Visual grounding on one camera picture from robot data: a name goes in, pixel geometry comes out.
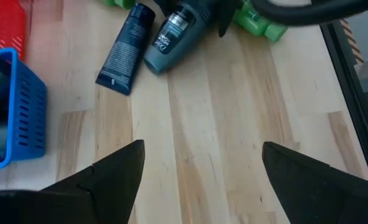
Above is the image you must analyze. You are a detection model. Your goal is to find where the blue plastic basket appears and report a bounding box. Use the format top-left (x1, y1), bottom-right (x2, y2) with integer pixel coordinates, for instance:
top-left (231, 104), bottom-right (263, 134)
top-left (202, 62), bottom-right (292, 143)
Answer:
top-left (0, 47), bottom-right (48, 172)

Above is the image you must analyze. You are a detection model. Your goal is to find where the black table frame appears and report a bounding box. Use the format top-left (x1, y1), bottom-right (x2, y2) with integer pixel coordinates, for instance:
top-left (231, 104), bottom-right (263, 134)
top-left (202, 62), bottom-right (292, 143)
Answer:
top-left (319, 19), bottom-right (368, 185)

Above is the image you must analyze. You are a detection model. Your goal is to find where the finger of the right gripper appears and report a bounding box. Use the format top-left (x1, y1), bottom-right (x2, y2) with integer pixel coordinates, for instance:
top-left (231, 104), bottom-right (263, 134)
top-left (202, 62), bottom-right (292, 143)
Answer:
top-left (154, 0), bottom-right (185, 16)
top-left (217, 0), bottom-right (244, 39)

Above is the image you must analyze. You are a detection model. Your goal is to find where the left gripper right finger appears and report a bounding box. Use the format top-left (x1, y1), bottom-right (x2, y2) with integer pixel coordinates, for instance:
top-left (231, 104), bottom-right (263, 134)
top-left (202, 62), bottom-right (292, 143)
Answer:
top-left (261, 141), bottom-right (368, 224)

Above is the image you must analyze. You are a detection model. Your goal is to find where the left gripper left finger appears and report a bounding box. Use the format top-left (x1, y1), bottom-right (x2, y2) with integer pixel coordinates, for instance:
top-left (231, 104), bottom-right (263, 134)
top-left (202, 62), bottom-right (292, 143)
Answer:
top-left (42, 139), bottom-right (146, 224)

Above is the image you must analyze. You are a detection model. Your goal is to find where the green travel bottle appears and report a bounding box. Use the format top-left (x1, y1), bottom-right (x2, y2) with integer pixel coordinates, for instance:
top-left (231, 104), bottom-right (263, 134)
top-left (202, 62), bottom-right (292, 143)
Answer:
top-left (232, 0), bottom-right (289, 44)
top-left (100, 0), bottom-right (137, 9)

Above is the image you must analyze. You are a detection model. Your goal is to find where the red plastic basket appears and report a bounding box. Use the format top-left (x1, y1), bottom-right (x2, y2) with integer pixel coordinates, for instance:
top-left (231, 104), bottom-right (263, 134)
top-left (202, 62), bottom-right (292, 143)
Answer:
top-left (0, 0), bottom-right (27, 62)

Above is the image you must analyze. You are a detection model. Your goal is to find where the grey body wash bottle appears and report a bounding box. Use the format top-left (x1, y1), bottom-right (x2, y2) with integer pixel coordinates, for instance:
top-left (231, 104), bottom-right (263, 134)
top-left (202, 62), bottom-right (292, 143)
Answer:
top-left (143, 0), bottom-right (218, 76)

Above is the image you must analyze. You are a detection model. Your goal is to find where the dark blue squeeze tube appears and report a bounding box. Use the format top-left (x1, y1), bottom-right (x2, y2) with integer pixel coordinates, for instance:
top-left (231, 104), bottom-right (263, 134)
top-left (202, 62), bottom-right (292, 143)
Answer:
top-left (94, 2), bottom-right (157, 96)

